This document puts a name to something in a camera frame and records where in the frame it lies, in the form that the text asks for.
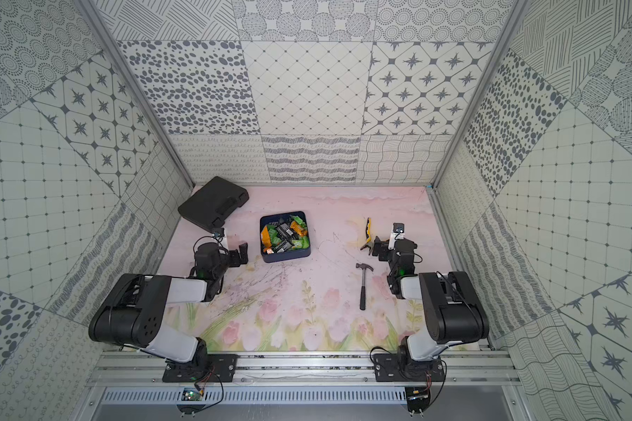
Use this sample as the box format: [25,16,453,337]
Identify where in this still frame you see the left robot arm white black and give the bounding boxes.
[89,242,249,369]

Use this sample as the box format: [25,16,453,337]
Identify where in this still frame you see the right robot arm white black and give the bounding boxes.
[371,238,490,375]

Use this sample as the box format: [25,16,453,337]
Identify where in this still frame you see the dark blue storage box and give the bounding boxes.
[260,210,311,263]

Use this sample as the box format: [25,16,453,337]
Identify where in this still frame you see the yellow black pliers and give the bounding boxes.
[360,218,373,254]

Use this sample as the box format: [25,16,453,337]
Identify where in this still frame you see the white vent grille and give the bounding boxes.
[102,386,406,405]

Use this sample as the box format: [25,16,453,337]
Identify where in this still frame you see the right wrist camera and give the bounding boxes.
[391,223,405,240]

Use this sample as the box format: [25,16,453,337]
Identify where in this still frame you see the claw hammer black handle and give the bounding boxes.
[356,263,374,310]

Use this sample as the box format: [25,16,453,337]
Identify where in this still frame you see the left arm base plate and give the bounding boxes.
[162,354,239,383]

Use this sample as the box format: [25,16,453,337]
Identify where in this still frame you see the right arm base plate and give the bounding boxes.
[370,353,446,382]

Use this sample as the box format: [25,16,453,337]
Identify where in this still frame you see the aluminium mounting rail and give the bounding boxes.
[89,351,521,387]

